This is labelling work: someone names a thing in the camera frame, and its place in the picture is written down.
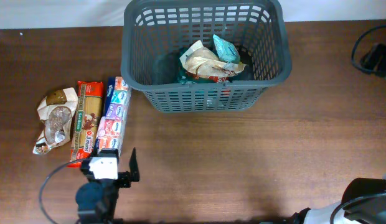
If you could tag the small teal white packet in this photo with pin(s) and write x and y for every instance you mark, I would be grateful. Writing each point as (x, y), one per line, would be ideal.
(226, 51)

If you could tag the brown white cookie bag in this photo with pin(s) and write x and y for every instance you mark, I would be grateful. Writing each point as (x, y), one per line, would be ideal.
(56, 112)

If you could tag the dark grey plastic basket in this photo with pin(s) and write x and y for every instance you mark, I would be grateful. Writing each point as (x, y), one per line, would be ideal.
(157, 33)

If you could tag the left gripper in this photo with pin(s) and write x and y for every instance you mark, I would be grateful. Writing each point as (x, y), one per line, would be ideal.
(126, 177)

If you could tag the Kleenex tissue multipack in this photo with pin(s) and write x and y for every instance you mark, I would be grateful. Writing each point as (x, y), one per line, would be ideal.
(112, 125)

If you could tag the orange San Remo spaghetti pack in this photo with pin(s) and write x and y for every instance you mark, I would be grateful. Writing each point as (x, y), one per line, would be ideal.
(87, 118)

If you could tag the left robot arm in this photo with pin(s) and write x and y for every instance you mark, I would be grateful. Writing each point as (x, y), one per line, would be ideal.
(97, 198)

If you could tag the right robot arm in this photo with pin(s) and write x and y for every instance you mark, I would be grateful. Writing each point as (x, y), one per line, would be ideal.
(364, 200)

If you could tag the green Nescafe coffee bag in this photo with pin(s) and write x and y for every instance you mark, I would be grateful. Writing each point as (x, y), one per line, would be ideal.
(193, 77)

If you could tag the beige paper snack bag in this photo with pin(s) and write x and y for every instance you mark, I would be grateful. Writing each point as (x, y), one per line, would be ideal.
(199, 60)

